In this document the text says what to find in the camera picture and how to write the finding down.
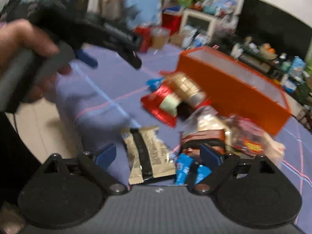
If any black flat television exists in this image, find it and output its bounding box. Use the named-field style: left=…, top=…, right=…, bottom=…
left=236, top=0, right=312, bottom=59

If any blue star print cloth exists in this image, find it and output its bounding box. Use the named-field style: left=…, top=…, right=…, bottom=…
left=122, top=0, right=163, bottom=31

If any cream black snack bar packet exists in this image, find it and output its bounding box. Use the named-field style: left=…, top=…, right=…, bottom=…
left=121, top=126, right=176, bottom=185

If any orange cardboard box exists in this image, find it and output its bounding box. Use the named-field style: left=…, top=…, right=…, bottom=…
left=176, top=46, right=292, bottom=136

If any white glass door cabinet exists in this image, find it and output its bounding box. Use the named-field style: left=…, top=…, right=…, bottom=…
left=180, top=8, right=217, bottom=40

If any clear red label snack packet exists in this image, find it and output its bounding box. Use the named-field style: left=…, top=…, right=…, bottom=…
left=224, top=116, right=285, bottom=162

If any small blue snack packet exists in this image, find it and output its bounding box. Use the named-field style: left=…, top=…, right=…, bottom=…
left=174, top=153, right=194, bottom=185
left=194, top=164, right=212, bottom=186

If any gold snack packet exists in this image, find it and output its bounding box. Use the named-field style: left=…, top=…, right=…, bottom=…
left=164, top=73, right=207, bottom=105

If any tiny blue candy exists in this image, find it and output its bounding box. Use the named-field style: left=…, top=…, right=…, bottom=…
left=146, top=77, right=164, bottom=90

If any fruit bowl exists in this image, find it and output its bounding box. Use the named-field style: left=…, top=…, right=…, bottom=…
left=258, top=43, right=277, bottom=56

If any person's left hand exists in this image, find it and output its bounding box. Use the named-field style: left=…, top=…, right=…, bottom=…
left=0, top=19, right=73, bottom=102

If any red storage box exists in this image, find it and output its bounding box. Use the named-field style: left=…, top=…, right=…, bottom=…
left=161, top=8, right=183, bottom=34

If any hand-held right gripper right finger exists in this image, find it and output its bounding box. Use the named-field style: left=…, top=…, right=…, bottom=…
left=191, top=144, right=283, bottom=195

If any red foil snack packet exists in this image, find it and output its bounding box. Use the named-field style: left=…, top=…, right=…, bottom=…
left=141, top=83, right=211, bottom=129

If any clear plastic jar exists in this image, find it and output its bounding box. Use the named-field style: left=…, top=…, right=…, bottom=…
left=151, top=27, right=171, bottom=50

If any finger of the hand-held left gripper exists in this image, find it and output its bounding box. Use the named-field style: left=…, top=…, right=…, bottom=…
left=97, top=23, right=142, bottom=69
left=75, top=49, right=98, bottom=68

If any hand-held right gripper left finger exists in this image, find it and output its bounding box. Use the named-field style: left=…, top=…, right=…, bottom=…
left=40, top=143, right=128, bottom=195

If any white blue plastic bag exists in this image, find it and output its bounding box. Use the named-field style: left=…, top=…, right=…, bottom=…
left=182, top=26, right=210, bottom=49

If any brown clear snack bag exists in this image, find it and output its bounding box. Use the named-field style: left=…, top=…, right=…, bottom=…
left=180, top=107, right=231, bottom=162

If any purple checked mat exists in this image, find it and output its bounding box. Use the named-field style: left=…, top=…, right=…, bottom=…
left=55, top=43, right=312, bottom=200

